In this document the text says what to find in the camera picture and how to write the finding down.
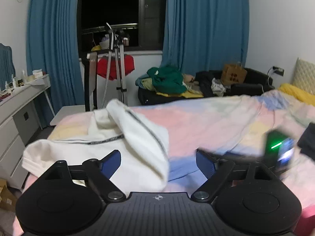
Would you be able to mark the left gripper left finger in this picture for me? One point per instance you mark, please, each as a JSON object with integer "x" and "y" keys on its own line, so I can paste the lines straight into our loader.
{"x": 69, "y": 199}

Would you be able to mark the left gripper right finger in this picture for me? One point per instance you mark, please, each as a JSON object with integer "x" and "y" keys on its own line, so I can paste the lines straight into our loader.
{"x": 246, "y": 195}

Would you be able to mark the white striped garment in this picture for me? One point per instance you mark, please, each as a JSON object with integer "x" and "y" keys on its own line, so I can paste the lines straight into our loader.
{"x": 143, "y": 146}

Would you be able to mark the black garment on bed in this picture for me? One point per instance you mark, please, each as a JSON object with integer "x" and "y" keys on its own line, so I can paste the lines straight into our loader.
{"x": 307, "y": 142}

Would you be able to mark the pastel bed sheet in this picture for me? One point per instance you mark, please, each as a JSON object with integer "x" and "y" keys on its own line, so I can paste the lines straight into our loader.
{"x": 237, "y": 124}

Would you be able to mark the yellow pillow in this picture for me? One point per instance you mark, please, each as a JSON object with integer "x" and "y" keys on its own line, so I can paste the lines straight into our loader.
{"x": 297, "y": 93}

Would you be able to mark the beige quilted headboard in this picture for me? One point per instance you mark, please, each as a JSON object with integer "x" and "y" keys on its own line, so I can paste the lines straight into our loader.
{"x": 304, "y": 76}

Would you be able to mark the brown paper bag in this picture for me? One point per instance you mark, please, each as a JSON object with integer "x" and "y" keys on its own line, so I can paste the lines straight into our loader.
{"x": 233, "y": 74}

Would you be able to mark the white dressing table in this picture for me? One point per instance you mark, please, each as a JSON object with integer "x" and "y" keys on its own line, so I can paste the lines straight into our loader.
{"x": 19, "y": 122}

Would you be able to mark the yellow garment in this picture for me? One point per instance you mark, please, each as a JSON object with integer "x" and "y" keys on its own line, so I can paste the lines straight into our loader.
{"x": 186, "y": 95}

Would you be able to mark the white box on table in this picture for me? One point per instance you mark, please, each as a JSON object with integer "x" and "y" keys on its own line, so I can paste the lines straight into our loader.
{"x": 37, "y": 73}

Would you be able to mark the green garment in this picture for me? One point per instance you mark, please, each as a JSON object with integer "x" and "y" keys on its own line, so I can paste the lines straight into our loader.
{"x": 167, "y": 80}

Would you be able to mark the black sofa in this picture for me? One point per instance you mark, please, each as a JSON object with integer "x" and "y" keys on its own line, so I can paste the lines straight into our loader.
{"x": 255, "y": 84}

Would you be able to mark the red cloth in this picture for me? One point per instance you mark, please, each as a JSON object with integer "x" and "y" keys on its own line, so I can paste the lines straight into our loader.
{"x": 102, "y": 67}

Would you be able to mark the right blue curtain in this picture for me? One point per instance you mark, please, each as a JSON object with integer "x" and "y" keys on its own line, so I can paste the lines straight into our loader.
{"x": 203, "y": 35}

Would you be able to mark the blue curtain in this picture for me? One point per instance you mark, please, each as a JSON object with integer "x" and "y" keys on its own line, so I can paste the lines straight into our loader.
{"x": 51, "y": 45}
{"x": 203, "y": 35}

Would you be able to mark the left blue curtain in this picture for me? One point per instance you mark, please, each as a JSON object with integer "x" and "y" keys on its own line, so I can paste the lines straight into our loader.
{"x": 51, "y": 45}

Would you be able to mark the garment steamer stand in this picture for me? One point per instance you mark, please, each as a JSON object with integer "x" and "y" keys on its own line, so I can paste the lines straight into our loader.
{"x": 117, "y": 65}

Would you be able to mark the window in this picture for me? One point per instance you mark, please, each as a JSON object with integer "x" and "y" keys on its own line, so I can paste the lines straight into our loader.
{"x": 141, "y": 20}

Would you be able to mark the wall power socket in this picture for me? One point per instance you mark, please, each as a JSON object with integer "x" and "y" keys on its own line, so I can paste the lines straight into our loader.
{"x": 277, "y": 70}

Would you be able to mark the wavy frame mirror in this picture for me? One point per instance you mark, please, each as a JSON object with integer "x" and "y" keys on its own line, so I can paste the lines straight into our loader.
{"x": 7, "y": 69}

